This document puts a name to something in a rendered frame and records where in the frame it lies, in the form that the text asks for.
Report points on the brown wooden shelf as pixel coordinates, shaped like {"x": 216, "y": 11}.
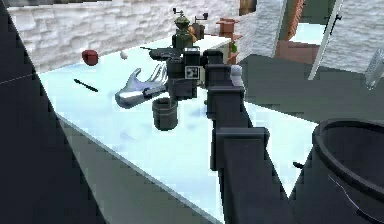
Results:
{"x": 228, "y": 30}

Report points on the white salt shaker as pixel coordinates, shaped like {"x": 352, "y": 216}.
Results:
{"x": 236, "y": 75}

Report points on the green bottle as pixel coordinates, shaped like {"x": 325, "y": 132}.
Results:
{"x": 234, "y": 47}

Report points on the brown coffee grinder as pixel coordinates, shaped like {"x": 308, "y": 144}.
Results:
{"x": 200, "y": 26}

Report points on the small black utensil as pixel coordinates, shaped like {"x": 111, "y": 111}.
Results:
{"x": 297, "y": 164}

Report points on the red apple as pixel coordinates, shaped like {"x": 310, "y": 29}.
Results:
{"x": 90, "y": 57}

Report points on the large black pot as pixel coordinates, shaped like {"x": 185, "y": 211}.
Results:
{"x": 333, "y": 200}

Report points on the dark grey cup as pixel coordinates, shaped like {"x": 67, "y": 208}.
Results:
{"x": 165, "y": 115}

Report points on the green coffee grinder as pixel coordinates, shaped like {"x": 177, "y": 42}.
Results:
{"x": 182, "y": 31}

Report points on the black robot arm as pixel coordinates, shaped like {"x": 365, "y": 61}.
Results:
{"x": 246, "y": 173}

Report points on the black frying pan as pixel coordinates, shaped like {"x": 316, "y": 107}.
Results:
{"x": 165, "y": 53}

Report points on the white egg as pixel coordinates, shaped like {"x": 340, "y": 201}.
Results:
{"x": 124, "y": 55}

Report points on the dark grey refrigerator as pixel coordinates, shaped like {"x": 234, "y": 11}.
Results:
{"x": 26, "y": 150}

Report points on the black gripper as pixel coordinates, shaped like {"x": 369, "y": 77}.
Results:
{"x": 180, "y": 87}

